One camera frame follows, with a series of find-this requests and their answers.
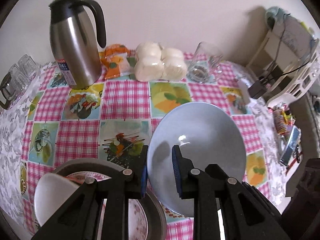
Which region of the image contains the colourful candy wrappers pile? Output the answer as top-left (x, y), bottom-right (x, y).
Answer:
top-left (268, 103), bottom-right (302, 171)

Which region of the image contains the dark-rimmed glass cup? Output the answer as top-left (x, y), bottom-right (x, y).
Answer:
top-left (0, 72), bottom-right (17, 110)

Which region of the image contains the black power adapter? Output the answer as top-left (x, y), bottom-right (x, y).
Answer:
top-left (248, 78), bottom-right (267, 99)

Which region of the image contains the pale blue bowl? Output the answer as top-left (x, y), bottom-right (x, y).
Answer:
top-left (147, 102), bottom-right (246, 217)

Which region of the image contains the orange snack packet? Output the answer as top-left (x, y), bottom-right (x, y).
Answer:
top-left (99, 44), bottom-right (136, 80)

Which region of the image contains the clear faceted glass cup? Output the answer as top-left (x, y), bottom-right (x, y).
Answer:
top-left (9, 54), bottom-right (40, 87)

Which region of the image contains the white floral plate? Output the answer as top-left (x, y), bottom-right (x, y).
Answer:
top-left (66, 171), bottom-right (148, 239)

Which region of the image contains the stainless steel thermos jug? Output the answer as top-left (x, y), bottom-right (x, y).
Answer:
top-left (49, 0), bottom-right (107, 89)

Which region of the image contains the clear glass pitcher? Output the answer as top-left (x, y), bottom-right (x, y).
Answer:
top-left (187, 41), bottom-right (223, 83)

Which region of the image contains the grey floral fleece cloth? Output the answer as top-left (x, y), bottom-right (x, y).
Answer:
top-left (1, 62), bottom-right (57, 230)

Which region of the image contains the pink checkered plastic tablecloth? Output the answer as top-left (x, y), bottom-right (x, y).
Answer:
top-left (21, 61), bottom-right (271, 233)

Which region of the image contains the white plastic rack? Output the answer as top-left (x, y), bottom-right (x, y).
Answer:
top-left (247, 7), bottom-right (319, 107)

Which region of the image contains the wrapped white buns pack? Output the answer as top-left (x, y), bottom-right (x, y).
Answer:
top-left (135, 42), bottom-right (188, 82)

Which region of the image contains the white bowl red rim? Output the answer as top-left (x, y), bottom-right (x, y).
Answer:
top-left (34, 173), bottom-right (79, 226)

